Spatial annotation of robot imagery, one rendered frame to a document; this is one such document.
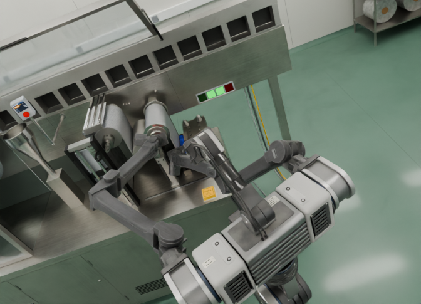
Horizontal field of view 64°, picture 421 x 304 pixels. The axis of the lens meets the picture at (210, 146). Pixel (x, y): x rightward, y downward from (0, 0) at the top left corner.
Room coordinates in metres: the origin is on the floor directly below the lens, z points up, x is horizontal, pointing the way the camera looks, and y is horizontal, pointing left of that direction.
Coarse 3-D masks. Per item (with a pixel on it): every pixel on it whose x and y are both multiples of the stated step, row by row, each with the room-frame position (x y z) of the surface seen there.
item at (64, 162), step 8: (120, 144) 1.95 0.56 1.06; (128, 152) 1.95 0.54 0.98; (56, 160) 1.99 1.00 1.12; (64, 160) 1.99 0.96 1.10; (32, 168) 2.01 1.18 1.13; (40, 168) 2.00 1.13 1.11; (56, 168) 2.00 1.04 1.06; (64, 168) 1.99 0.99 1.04; (72, 168) 1.99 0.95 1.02; (40, 176) 2.01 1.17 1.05; (72, 176) 1.99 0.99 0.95; (80, 176) 1.99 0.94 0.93
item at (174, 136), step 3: (171, 123) 1.79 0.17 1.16; (171, 126) 1.75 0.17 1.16; (171, 129) 1.71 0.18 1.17; (174, 129) 1.80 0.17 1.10; (171, 132) 1.66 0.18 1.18; (174, 132) 1.75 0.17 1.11; (171, 135) 1.62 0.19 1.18; (174, 135) 1.70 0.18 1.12; (177, 135) 1.80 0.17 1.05; (171, 138) 1.59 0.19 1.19; (174, 138) 1.67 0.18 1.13; (177, 138) 1.76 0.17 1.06; (174, 141) 1.63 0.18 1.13; (177, 141) 1.71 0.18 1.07; (174, 144) 1.59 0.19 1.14; (177, 144) 1.67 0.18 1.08
